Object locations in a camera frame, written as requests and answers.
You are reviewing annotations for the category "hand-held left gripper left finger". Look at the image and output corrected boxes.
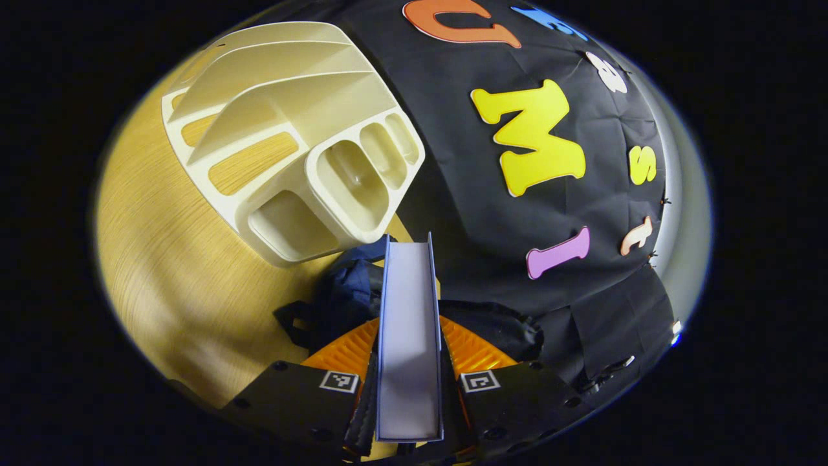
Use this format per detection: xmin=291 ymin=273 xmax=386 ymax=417
xmin=220 ymin=317 xmax=381 ymax=461

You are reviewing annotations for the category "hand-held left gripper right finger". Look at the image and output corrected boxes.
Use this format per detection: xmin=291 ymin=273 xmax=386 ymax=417
xmin=440 ymin=315 xmax=594 ymax=461

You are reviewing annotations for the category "blue schoolbag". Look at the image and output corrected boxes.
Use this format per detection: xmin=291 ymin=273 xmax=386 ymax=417
xmin=274 ymin=234 xmax=545 ymax=364

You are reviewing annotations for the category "grey-blue cover book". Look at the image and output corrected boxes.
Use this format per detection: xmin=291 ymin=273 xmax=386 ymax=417
xmin=374 ymin=232 xmax=446 ymax=444

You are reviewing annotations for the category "white plastic bookshelf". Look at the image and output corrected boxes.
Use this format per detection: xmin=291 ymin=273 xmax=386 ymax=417
xmin=162 ymin=21 xmax=426 ymax=269

